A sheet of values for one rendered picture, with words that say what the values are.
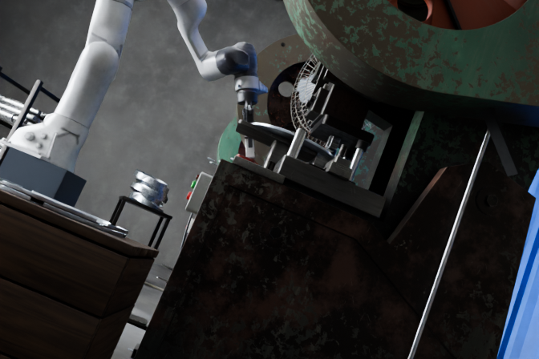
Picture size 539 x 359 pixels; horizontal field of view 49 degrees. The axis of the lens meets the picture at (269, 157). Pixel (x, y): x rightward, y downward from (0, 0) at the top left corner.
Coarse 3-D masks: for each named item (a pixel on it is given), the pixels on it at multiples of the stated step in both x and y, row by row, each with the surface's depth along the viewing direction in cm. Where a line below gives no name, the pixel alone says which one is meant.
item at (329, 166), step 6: (342, 144) 166; (342, 150) 166; (336, 156) 159; (342, 156) 166; (330, 162) 158; (336, 162) 158; (342, 162) 158; (348, 162) 158; (324, 168) 171; (330, 168) 156; (336, 168) 156; (342, 168) 157; (348, 168) 157; (336, 174) 157; (342, 174) 156; (348, 174) 156
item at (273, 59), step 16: (272, 48) 324; (288, 48) 325; (304, 48) 326; (272, 64) 322; (288, 64) 323; (272, 80) 321; (288, 80) 329; (272, 96) 327; (240, 112) 316; (256, 112) 317; (272, 112) 326; (288, 112) 326; (304, 112) 316; (288, 128) 346; (368, 128) 322; (256, 144) 314; (320, 144) 325; (256, 160) 328; (368, 160) 319
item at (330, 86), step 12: (312, 96) 180; (324, 96) 180; (336, 96) 178; (348, 96) 178; (360, 96) 179; (312, 108) 179; (324, 108) 177; (336, 108) 177; (348, 108) 178; (360, 108) 178; (312, 120) 188; (348, 120) 177; (360, 120) 177
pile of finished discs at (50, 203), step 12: (0, 180) 123; (12, 192) 108; (24, 192) 107; (36, 192) 132; (48, 204) 107; (60, 204) 107; (72, 216) 108; (84, 216) 109; (108, 228) 114; (120, 228) 117
